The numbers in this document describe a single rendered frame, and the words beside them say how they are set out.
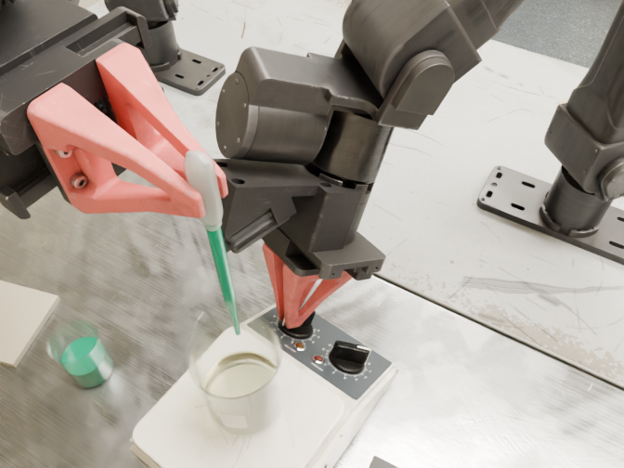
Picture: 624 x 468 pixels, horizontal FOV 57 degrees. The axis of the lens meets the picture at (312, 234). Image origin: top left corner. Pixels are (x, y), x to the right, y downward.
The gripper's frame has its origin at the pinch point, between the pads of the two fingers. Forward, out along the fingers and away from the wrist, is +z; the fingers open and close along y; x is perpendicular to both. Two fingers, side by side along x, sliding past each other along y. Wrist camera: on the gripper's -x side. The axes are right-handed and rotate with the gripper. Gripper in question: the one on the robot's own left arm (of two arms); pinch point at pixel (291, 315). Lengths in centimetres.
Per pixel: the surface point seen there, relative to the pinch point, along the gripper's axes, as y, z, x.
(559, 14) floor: -124, -30, 222
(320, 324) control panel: 0.2, 1.6, 3.8
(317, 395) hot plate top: 8.3, 0.7, -2.9
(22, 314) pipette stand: -19.2, 11.3, -17.0
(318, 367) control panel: 5.1, 1.6, -0.1
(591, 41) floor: -103, -24, 219
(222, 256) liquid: 9.7, -14.3, -15.5
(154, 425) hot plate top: 3.4, 5.1, -13.3
